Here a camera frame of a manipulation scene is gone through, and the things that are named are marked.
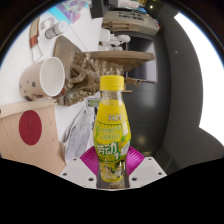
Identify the long ceiling light strip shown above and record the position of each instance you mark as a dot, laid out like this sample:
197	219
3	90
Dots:
213	83

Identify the white plaster bust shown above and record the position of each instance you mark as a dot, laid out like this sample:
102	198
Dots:
115	37
108	47

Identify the flat round red coaster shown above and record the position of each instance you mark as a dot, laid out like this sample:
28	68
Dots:
30	127

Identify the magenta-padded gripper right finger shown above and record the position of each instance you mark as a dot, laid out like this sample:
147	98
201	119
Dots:
148	170

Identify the golden carved root sculpture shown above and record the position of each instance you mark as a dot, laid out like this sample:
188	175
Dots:
83	76

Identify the small grey-white cup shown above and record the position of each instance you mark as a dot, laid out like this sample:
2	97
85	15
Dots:
56	29

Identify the cream spotted mug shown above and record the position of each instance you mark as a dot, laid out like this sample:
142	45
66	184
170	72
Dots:
33	81

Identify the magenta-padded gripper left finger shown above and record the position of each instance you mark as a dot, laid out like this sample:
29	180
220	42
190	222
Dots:
75	170

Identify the wooden ruler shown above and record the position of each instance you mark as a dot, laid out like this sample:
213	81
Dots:
34	40

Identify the yellow drink bottle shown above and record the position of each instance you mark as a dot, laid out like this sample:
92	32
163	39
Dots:
111	133

